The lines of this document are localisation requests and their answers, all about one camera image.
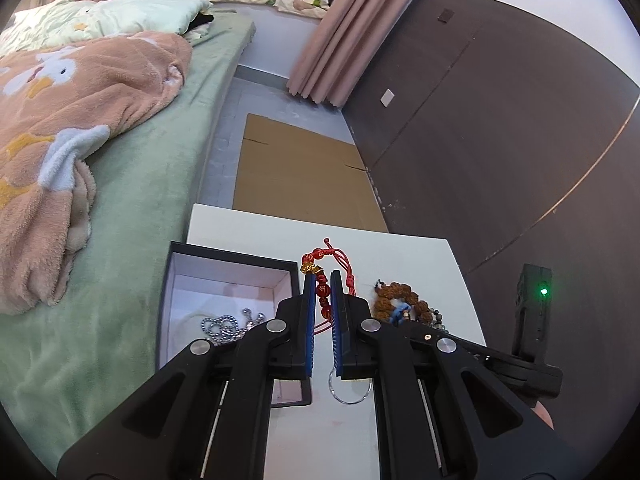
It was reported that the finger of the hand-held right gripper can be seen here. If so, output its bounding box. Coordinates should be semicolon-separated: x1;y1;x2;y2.
399;322;501;368

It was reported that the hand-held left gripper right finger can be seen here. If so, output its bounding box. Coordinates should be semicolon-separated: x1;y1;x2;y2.
330;270;588;480

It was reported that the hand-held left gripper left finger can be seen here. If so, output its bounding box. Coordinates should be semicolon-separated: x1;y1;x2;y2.
57;272;317;480

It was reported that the red knotted cord keychain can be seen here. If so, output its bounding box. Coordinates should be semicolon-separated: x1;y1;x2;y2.
299;237;373;406

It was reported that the brown seed bead bracelet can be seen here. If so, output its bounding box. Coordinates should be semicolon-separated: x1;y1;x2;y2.
372;280;433;328

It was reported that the black jewelry box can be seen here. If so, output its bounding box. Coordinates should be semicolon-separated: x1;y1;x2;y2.
156;241;313;408

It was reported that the person's right hand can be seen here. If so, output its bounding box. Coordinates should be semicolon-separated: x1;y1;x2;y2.
531;402;555;431

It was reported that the flat cardboard sheet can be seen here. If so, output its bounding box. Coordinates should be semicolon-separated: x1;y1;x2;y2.
232;112;390;233

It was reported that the bed with green sheet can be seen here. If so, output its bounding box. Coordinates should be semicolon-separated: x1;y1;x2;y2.
0;10;257;476

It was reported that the pink curtain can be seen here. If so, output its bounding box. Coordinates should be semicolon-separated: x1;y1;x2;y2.
287;0;426;109

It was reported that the pink duck print blanket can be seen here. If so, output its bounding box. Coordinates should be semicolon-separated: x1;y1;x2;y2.
0;31;193;316

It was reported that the dark cloth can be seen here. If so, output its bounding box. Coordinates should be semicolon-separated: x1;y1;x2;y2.
187;12;215;36

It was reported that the white floral quilt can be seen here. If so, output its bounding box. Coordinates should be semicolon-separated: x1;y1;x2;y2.
0;0;213;56

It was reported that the silver bead chain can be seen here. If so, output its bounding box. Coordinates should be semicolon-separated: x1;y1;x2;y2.
200;309;268;346

